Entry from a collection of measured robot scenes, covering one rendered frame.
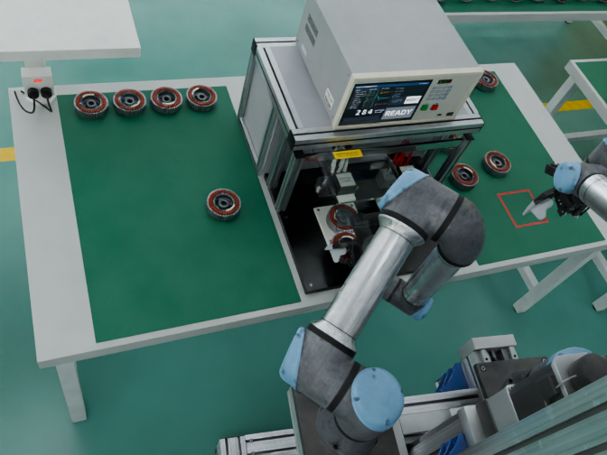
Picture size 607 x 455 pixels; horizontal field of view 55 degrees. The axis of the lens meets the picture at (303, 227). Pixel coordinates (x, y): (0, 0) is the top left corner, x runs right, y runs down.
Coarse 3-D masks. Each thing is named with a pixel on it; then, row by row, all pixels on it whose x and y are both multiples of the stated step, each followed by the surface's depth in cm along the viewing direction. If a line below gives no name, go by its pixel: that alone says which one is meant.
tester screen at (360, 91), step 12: (396, 84) 167; (408, 84) 169; (420, 84) 170; (360, 96) 166; (372, 96) 168; (384, 96) 170; (396, 96) 171; (408, 96) 173; (348, 108) 169; (360, 108) 171; (372, 108) 173; (384, 108) 175; (360, 120) 176; (372, 120) 178
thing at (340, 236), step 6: (336, 234) 192; (342, 234) 192; (348, 234) 193; (354, 234) 194; (336, 240) 190; (342, 240) 193; (348, 240) 194; (330, 252) 191; (348, 252) 191; (342, 258) 187; (348, 258) 188
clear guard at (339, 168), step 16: (352, 144) 181; (368, 144) 183; (320, 160) 174; (336, 160) 176; (352, 160) 177; (368, 160) 179; (384, 160) 181; (336, 176) 172; (352, 176) 174; (368, 176) 175; (384, 176) 177; (336, 192) 169; (352, 192) 170; (368, 192) 172; (384, 192) 173; (336, 208) 167; (352, 208) 169; (368, 208) 171; (336, 224) 168; (352, 224) 170; (368, 224) 172
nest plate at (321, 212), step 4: (316, 208) 200; (320, 208) 201; (324, 208) 201; (328, 208) 201; (316, 212) 199; (320, 212) 200; (324, 212) 200; (316, 216) 199; (320, 216) 199; (324, 216) 199; (320, 220) 198; (324, 220) 198; (320, 224) 197; (324, 224) 197; (324, 228) 196; (328, 228) 197; (324, 232) 195; (328, 232) 196; (332, 232) 196; (336, 232) 197; (324, 236) 195; (328, 236) 195; (332, 236) 195; (328, 240) 194; (328, 244) 193
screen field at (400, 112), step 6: (390, 108) 176; (396, 108) 177; (402, 108) 178; (408, 108) 179; (414, 108) 180; (384, 114) 177; (390, 114) 178; (396, 114) 179; (402, 114) 180; (408, 114) 181
